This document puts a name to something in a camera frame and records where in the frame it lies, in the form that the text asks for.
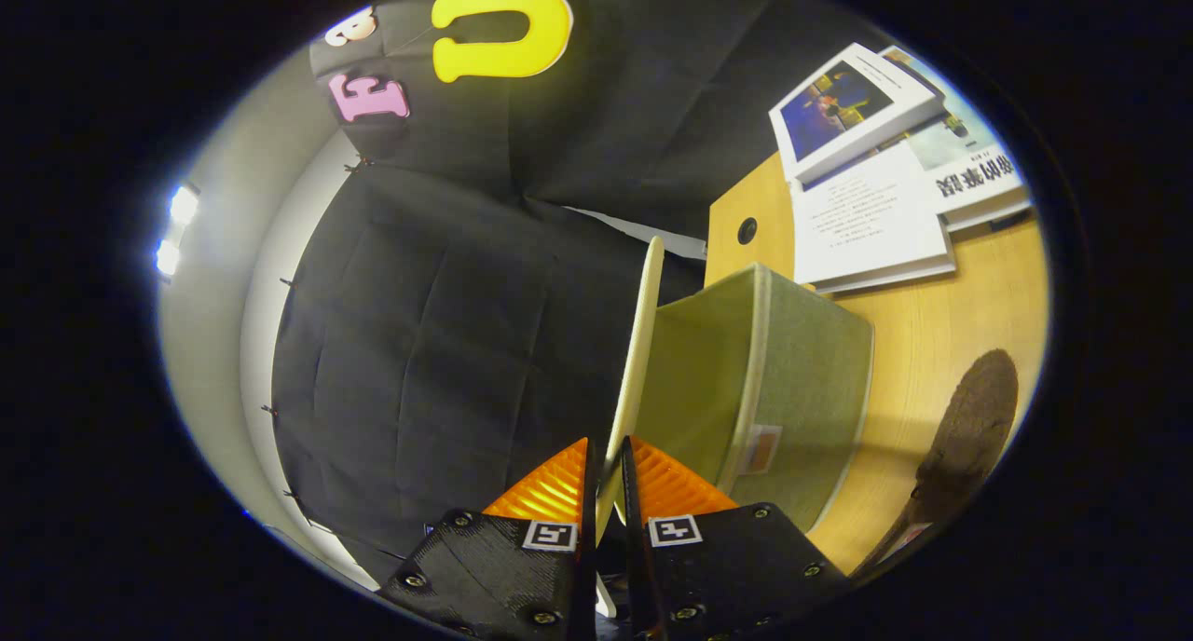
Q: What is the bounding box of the large ceiling light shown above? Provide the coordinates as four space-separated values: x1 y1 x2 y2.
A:
154 183 201 279

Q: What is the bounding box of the pale cover book black title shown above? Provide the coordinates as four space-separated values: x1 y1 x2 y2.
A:
881 45 1034 232

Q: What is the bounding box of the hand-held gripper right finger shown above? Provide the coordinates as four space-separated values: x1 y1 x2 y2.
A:
621 434 853 641

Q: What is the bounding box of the white text cover book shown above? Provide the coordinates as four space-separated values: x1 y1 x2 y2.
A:
790 143 958 295

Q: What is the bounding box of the green fabric storage box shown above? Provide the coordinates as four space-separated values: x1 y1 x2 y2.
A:
595 236 875 621

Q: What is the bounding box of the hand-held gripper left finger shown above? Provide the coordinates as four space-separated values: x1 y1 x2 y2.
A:
376 436 599 641

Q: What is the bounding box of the brown fuzzy shoe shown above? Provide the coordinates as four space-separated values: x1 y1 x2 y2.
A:
853 348 1020 581

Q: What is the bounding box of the small book blue photo cover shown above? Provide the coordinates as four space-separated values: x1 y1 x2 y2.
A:
769 43 947 185

